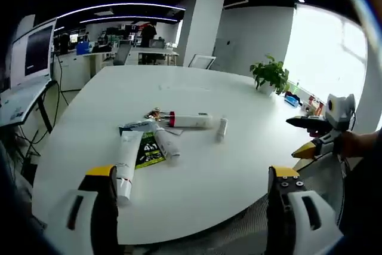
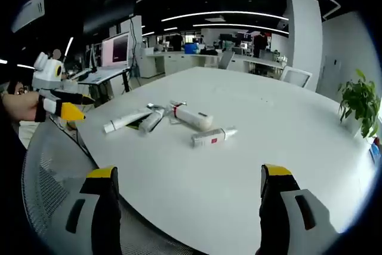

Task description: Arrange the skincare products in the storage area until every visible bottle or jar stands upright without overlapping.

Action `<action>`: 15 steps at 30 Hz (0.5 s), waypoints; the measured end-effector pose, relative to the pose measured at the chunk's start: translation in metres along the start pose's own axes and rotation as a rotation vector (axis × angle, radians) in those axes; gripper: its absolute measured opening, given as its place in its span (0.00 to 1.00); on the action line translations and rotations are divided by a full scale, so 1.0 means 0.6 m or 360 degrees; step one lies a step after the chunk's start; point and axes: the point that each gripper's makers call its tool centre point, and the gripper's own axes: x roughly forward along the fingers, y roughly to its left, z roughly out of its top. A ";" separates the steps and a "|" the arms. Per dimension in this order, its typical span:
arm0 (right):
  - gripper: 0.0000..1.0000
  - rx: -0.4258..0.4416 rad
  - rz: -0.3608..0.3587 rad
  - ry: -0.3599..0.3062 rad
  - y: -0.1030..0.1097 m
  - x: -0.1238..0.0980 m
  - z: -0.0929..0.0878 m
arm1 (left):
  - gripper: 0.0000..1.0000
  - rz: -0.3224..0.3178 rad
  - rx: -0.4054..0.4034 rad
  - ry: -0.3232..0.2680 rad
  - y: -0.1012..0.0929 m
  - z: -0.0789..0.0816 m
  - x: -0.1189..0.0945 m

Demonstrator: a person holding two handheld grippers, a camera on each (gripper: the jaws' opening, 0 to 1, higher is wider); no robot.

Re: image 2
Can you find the white mesh chair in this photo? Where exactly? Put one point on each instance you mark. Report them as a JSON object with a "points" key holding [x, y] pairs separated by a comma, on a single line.
{"points": [[295, 76]]}

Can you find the grey wall cabinet door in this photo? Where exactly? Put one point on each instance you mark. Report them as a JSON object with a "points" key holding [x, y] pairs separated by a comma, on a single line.
{"points": [[333, 71]]}

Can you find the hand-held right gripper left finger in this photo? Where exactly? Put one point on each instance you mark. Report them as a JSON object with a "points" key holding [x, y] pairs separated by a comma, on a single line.
{"points": [[98, 207]]}

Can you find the blue bin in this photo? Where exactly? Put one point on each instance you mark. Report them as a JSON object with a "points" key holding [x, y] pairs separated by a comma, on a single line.
{"points": [[191, 49]]}

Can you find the grey swivel chair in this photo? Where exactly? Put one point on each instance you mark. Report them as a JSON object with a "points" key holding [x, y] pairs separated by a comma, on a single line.
{"points": [[225, 59]]}

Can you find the ceiling air conditioner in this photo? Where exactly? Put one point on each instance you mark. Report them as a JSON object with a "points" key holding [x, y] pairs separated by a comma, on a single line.
{"points": [[28, 13]]}

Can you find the person's dark top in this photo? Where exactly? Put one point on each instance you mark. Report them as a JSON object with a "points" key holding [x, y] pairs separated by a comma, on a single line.
{"points": [[12, 177]]}

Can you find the long white counter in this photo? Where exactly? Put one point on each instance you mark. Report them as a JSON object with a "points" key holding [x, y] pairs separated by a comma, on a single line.
{"points": [[179, 61]]}

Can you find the white skincare bottle red collar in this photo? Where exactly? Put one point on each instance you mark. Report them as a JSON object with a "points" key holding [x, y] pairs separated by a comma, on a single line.
{"points": [[194, 117]]}

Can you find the grey mesh office chair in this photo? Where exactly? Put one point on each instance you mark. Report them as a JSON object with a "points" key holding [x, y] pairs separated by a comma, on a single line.
{"points": [[53, 159]]}

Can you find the potted green plant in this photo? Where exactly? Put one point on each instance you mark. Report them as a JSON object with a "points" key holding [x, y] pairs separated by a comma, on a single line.
{"points": [[358, 99]]}

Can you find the small white skincare bottle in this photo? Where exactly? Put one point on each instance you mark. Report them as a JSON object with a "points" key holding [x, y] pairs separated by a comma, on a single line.
{"points": [[209, 140]]}

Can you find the computer monitor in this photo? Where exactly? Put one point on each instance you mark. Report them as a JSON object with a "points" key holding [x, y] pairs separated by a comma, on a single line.
{"points": [[115, 49]]}

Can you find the black green skincare sachet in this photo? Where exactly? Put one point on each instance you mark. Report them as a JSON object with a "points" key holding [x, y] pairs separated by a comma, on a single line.
{"points": [[132, 124]]}

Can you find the person's left hand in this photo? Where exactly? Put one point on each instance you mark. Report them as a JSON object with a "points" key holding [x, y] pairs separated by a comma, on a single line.
{"points": [[21, 107]]}

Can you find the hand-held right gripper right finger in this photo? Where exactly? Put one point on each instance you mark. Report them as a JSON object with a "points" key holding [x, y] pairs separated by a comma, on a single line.
{"points": [[277, 207]]}

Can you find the black hanging panel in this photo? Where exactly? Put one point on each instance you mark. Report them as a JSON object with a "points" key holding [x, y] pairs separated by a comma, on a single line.
{"points": [[107, 16]]}

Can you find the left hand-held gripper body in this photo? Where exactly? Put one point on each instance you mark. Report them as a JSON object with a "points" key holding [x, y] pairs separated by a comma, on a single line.
{"points": [[47, 79]]}

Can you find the blue box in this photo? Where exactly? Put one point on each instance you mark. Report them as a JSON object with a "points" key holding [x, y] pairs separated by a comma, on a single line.
{"points": [[376, 150]]}

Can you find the white skincare tube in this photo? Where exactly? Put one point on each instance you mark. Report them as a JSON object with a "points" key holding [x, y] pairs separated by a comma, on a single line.
{"points": [[125, 120]]}

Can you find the white standing desk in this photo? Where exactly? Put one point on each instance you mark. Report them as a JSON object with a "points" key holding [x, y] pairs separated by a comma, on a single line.
{"points": [[101, 73]]}

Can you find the frosted skincare bottle clear cap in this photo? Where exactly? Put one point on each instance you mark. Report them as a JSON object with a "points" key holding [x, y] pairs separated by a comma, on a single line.
{"points": [[149, 123]]}

